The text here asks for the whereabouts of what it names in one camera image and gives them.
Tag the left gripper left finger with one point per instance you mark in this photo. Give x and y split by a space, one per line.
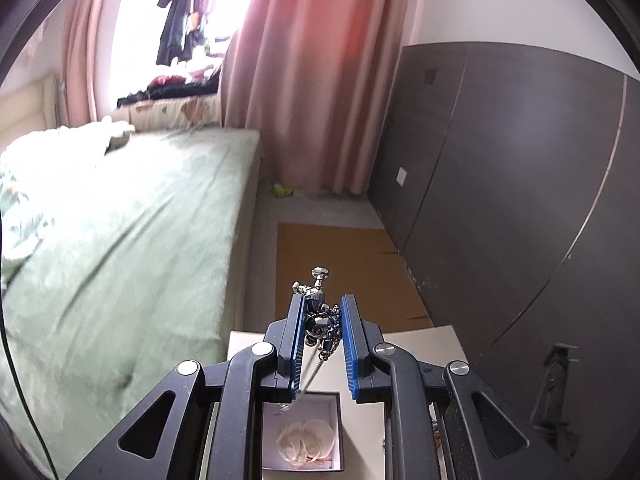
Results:
205 421

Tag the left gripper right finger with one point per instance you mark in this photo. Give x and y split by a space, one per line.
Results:
440 421

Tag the black jewelry box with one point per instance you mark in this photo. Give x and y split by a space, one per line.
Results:
321 405

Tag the white shell dish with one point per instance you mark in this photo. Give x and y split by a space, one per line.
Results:
307 444

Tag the flattened cardboard sheet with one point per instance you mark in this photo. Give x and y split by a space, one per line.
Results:
363 263

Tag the green covered bed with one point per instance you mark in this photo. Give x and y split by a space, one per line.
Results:
124 251

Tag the yellow green floor item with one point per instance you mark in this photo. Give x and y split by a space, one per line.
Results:
281 191

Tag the dark grey wardrobe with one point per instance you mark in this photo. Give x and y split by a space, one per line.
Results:
519 224

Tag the clothes pile on sill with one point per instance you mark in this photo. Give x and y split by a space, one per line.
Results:
199 76

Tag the pink curtain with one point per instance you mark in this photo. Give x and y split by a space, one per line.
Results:
313 77

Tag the dark hanging clothes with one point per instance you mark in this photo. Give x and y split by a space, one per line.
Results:
183 30

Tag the white wall socket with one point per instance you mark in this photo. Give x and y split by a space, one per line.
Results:
401 176

